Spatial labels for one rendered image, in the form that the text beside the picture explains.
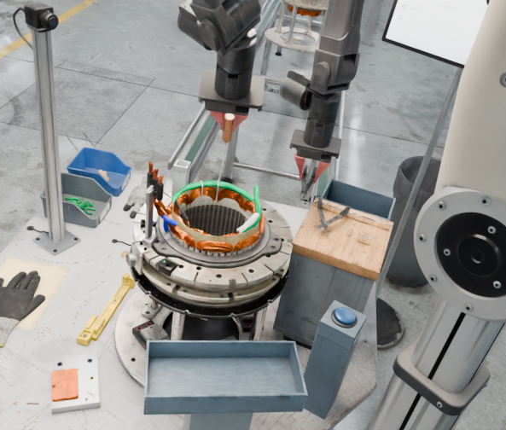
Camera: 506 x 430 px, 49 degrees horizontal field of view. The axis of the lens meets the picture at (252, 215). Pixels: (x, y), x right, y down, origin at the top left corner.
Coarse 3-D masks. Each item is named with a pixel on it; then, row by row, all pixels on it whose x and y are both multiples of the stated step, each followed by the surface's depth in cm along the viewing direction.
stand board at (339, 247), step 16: (304, 224) 122; (336, 224) 123; (352, 224) 124; (368, 224) 125; (304, 240) 117; (320, 240) 118; (336, 240) 119; (352, 240) 120; (384, 240) 121; (320, 256) 115; (336, 256) 114; (352, 256) 115; (368, 256) 116; (352, 272) 114; (368, 272) 113
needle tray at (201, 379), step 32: (160, 352) 91; (192, 352) 92; (224, 352) 93; (256, 352) 94; (288, 352) 95; (160, 384) 88; (192, 384) 88; (224, 384) 89; (256, 384) 90; (288, 384) 91; (192, 416) 87; (224, 416) 88
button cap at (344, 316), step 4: (340, 308) 105; (344, 308) 105; (336, 312) 104; (340, 312) 104; (344, 312) 104; (348, 312) 104; (352, 312) 104; (336, 316) 103; (340, 316) 103; (344, 316) 103; (348, 316) 103; (352, 316) 104; (336, 320) 103; (340, 320) 102; (344, 320) 102; (348, 320) 103; (352, 320) 103; (344, 324) 103; (348, 324) 103
